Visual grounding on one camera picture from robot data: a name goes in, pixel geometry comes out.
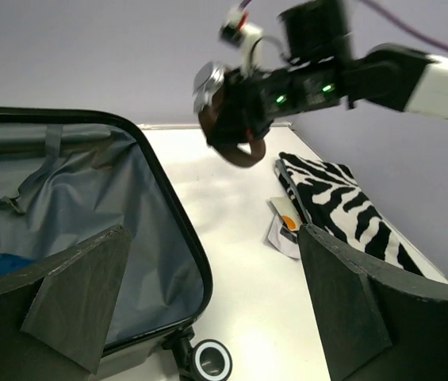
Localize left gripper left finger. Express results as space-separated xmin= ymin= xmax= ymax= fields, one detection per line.
xmin=0 ymin=225 xmax=131 ymax=380

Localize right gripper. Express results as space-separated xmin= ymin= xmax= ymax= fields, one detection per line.
xmin=207 ymin=0 xmax=356 ymax=148

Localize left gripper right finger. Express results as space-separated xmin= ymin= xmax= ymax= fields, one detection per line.
xmin=298 ymin=225 xmax=448 ymax=380

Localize brown silver headphones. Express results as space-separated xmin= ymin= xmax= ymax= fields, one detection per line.
xmin=193 ymin=61 xmax=271 ymax=168

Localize orange white card packet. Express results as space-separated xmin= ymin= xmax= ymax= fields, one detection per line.
xmin=268 ymin=196 xmax=302 ymax=233

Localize zebra striped blanket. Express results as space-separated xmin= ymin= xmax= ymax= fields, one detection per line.
xmin=274 ymin=152 xmax=423 ymax=276

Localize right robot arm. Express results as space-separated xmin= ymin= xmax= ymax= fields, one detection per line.
xmin=193 ymin=1 xmax=448 ymax=147

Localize black open suitcase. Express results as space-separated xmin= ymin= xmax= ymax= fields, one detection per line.
xmin=0 ymin=107 xmax=232 ymax=380

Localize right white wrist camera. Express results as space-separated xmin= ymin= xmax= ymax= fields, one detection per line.
xmin=219 ymin=1 xmax=264 ymax=77

